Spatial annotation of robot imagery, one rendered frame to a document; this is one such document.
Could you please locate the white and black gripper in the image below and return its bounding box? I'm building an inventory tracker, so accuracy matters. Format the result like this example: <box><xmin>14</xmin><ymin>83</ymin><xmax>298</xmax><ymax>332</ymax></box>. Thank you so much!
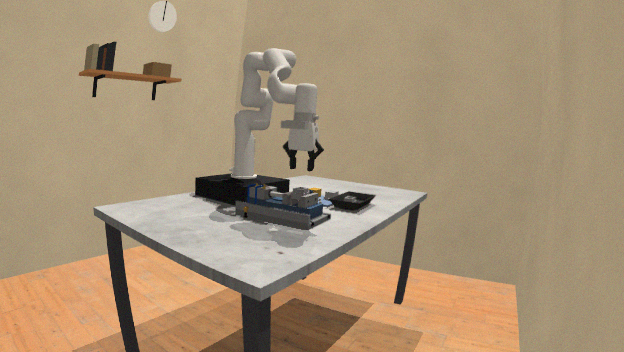
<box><xmin>283</xmin><ymin>121</ymin><xmax>324</xmax><ymax>171</ymax></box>

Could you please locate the yellow-orange block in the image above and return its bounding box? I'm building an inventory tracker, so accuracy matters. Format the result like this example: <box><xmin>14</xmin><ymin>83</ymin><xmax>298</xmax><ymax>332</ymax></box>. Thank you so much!
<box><xmin>308</xmin><ymin>188</ymin><xmax>321</xmax><ymax>197</ymax></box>

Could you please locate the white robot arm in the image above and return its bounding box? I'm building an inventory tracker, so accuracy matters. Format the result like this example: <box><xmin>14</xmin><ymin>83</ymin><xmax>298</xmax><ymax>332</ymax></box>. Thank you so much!
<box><xmin>229</xmin><ymin>48</ymin><xmax>319</xmax><ymax>179</ymax></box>

